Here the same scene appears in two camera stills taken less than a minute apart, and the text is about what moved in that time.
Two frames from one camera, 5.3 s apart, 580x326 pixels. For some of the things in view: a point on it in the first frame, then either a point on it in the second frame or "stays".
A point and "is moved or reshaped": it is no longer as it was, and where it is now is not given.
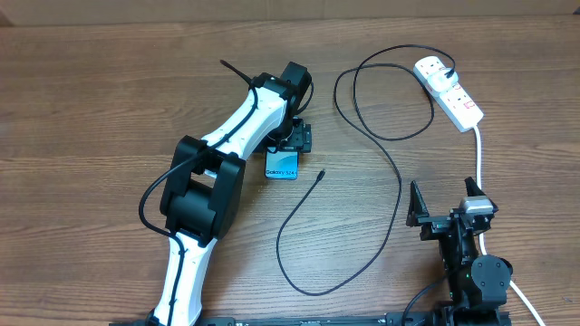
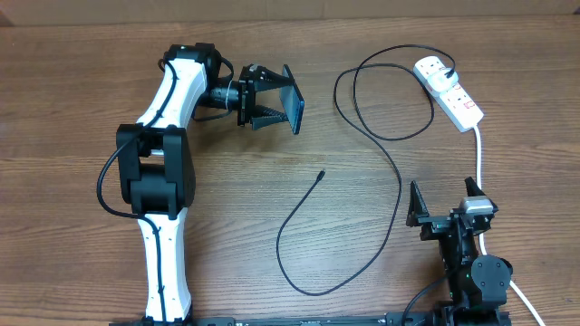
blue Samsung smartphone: (281, 165) is moved or reshaped
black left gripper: (300, 139) → (247, 96)
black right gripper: (435, 225) stays
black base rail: (376, 320) stays
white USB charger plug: (439, 81) stays
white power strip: (458, 104) stays
